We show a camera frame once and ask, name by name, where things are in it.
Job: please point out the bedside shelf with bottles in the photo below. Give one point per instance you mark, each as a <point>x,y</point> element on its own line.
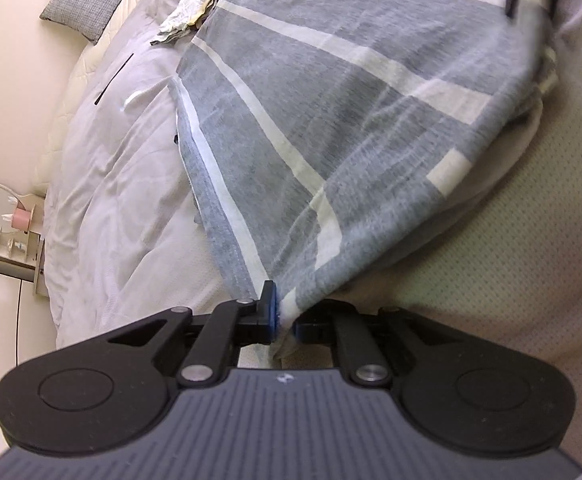
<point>22,253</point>

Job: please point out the grey white striped garment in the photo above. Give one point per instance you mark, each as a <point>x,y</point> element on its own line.
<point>325,138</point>

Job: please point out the pink cup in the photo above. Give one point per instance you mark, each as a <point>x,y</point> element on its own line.
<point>21,219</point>

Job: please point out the white bed duvet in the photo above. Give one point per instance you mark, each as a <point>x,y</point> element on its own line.
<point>124,237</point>

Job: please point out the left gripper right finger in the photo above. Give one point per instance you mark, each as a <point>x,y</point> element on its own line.
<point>371,349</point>

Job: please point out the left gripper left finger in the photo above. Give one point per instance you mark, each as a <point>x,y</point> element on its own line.
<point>198,350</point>

